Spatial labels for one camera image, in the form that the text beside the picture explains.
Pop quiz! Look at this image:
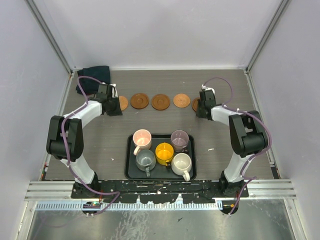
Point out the dark wooden coaster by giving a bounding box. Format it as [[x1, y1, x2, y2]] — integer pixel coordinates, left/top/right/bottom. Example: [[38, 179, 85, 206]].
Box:
[[191, 97, 200, 112], [130, 93, 149, 110], [151, 93, 171, 111]]

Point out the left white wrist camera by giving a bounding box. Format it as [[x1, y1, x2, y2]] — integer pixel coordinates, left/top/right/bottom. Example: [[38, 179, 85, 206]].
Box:
[[110, 83, 118, 98]]

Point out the light cork coaster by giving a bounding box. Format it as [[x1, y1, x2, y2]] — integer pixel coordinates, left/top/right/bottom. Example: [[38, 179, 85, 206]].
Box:
[[173, 93, 191, 108], [118, 96, 129, 111]]

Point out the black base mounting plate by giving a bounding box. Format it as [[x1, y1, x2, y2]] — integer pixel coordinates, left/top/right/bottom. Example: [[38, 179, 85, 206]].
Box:
[[71, 178, 250, 204]]

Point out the white slotted cable duct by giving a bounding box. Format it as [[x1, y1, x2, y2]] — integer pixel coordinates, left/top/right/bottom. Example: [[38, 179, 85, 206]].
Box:
[[35, 199, 223, 211]]

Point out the purple cable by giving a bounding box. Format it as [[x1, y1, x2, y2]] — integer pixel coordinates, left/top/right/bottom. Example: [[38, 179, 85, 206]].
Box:
[[203, 76, 273, 216], [63, 75, 121, 216]]

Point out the grey glass mug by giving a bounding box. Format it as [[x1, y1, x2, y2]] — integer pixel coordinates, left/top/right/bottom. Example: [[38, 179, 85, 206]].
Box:
[[135, 149, 157, 178]]

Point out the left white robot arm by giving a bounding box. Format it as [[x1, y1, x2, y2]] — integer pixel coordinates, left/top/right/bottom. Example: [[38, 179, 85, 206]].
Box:
[[46, 83, 122, 198]]

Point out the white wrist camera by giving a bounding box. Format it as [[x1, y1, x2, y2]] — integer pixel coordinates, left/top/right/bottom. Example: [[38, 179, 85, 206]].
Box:
[[110, 83, 118, 98], [201, 84, 215, 93]]

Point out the yellow mug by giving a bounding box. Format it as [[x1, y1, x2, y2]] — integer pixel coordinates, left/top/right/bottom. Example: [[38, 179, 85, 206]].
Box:
[[155, 142, 175, 167]]

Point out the purple glass mug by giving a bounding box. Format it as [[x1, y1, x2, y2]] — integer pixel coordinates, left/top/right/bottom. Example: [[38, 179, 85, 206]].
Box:
[[170, 129, 190, 154]]

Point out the white ceramic mug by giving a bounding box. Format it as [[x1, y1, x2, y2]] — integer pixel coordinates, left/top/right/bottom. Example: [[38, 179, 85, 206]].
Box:
[[171, 153, 192, 182]]

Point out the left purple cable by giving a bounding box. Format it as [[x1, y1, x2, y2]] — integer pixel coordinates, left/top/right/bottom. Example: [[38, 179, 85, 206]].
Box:
[[63, 75, 121, 216]]

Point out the black plastic tray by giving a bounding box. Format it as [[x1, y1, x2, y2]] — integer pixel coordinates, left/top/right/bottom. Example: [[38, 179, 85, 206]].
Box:
[[124, 133, 198, 181]]

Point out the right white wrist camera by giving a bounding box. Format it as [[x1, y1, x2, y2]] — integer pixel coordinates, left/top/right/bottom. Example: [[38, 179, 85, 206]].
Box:
[[201, 84, 215, 93]]

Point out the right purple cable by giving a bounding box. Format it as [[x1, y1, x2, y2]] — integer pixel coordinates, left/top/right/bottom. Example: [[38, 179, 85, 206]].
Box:
[[203, 76, 273, 216]]

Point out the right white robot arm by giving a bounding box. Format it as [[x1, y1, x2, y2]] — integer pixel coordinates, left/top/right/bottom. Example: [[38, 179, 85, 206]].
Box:
[[196, 85, 271, 197]]

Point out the dark blue folded cloth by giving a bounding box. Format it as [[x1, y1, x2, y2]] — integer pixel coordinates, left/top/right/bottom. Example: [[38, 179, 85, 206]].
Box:
[[77, 65, 111, 96]]

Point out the pink ceramic mug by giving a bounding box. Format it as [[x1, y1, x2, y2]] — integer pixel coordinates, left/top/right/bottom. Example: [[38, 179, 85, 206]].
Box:
[[132, 129, 152, 156]]

